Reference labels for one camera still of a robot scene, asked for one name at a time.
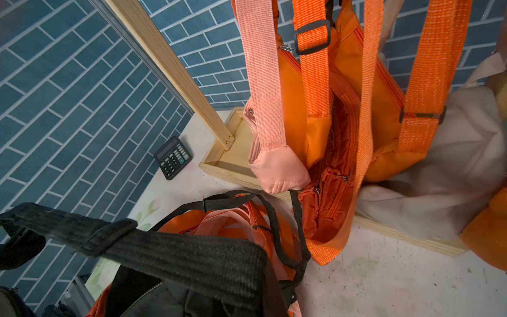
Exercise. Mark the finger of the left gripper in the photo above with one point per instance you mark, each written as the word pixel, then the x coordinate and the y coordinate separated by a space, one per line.
pixel 24 243

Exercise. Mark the black sling bag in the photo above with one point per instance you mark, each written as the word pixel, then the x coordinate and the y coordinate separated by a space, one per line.
pixel 167 274

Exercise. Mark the dark red-orange bag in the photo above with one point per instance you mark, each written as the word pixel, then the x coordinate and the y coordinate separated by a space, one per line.
pixel 179 225

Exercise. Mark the large pink sling bag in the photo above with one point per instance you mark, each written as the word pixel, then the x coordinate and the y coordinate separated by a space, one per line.
pixel 249 223

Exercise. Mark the orange bag behind black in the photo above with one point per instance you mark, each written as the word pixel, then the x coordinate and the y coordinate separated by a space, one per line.
pixel 366 128

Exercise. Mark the beige sling bag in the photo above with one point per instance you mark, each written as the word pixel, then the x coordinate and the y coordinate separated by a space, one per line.
pixel 448 161

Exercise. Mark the far right orange bag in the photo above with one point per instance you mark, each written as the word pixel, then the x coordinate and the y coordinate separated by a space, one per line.
pixel 485 235

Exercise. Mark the black desk calculator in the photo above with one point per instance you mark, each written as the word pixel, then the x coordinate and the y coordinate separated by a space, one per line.
pixel 172 157

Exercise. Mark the wooden hanging rack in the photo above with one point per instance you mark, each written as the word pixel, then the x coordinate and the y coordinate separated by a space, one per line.
pixel 137 25

